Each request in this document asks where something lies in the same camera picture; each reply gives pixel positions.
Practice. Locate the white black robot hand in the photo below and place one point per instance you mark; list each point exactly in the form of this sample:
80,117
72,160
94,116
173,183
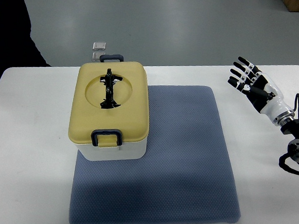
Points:
261,91

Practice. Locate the yellow box lid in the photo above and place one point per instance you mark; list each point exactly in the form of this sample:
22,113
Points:
110,104

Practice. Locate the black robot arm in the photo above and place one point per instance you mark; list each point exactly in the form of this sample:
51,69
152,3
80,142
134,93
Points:
291,127

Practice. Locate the white storage box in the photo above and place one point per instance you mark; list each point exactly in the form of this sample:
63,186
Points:
127,151

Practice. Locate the blue textured mat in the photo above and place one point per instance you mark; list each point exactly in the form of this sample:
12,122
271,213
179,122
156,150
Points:
185,176

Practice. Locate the lower metal floor plate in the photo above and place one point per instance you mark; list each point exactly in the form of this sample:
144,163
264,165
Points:
96,55

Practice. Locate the metal floor plate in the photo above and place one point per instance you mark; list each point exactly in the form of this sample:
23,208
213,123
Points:
96,55
99,46

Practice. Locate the upper metal floor plate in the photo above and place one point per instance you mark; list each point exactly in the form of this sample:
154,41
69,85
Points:
99,46

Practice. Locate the dark figure at left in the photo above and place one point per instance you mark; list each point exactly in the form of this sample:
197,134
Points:
17,49

